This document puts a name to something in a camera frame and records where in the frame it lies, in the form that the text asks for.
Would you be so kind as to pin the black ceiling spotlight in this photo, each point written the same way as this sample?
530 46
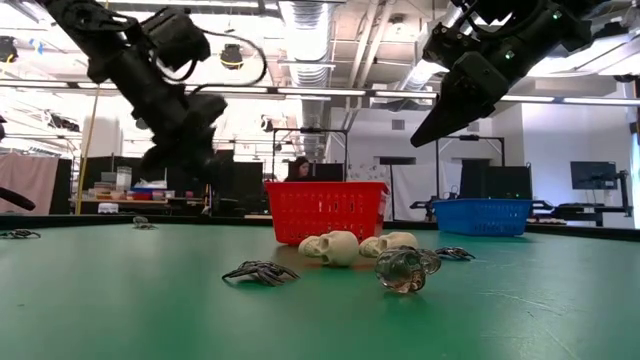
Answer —
266 123

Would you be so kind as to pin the clear storage container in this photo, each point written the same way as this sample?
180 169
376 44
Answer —
123 177

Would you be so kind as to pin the black partition panel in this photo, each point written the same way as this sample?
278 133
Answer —
245 180
115 170

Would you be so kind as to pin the black aluminium table frame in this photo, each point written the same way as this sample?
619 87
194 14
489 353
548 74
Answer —
235 220

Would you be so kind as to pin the cluttered workbench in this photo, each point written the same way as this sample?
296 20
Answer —
132 201

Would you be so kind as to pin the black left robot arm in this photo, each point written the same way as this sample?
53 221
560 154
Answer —
85 30

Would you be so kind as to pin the ceiling light strip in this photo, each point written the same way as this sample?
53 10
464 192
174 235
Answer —
320 91
595 100
235 89

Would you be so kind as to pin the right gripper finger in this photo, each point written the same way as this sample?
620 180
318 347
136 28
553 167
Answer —
470 90
467 118

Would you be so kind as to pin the black background robot arm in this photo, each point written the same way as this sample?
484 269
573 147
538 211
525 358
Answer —
422 205

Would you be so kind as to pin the person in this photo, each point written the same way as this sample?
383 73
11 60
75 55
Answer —
300 169

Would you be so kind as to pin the black desk monitors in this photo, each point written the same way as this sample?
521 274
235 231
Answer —
495 181

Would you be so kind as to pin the black desk with stand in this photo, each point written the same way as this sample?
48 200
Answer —
580 209

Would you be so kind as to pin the black plastic spider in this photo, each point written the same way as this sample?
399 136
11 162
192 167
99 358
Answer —
21 234
455 253
146 226
262 272

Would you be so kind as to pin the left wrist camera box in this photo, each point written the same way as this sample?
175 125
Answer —
177 37

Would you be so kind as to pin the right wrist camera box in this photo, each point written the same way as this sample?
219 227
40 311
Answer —
445 45

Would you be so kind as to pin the blue plastic basket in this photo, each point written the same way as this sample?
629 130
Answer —
482 217

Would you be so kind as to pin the cream plastic skull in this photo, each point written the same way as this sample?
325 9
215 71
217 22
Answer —
332 247
387 242

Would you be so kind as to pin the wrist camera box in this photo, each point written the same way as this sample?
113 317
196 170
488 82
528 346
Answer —
177 37
445 45

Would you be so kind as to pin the silver ventilation duct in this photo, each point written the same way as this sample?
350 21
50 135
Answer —
310 50

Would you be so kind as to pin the red plastic basket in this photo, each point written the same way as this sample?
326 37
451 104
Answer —
325 210

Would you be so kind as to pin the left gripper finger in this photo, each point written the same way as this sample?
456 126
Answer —
180 155
207 117

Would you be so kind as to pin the wall mounted monitor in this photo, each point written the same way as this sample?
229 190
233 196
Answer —
594 175

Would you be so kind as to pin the pink curtain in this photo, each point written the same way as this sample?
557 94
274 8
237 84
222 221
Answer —
27 182

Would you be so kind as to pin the black ceiling dome camera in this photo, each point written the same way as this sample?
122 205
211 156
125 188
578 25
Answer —
231 56

